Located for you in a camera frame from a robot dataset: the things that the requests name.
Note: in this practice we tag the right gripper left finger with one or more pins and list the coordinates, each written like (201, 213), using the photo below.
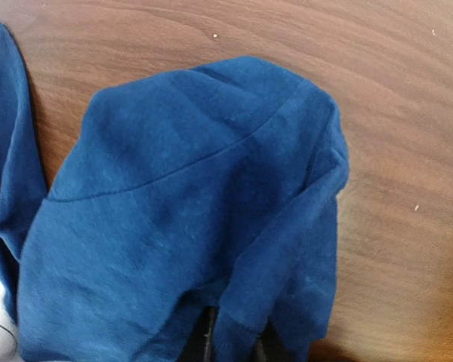
(200, 344)

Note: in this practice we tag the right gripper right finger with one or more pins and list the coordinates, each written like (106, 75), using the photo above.
(269, 347)

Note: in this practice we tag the navy white clothing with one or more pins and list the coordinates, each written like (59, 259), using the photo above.
(214, 186)

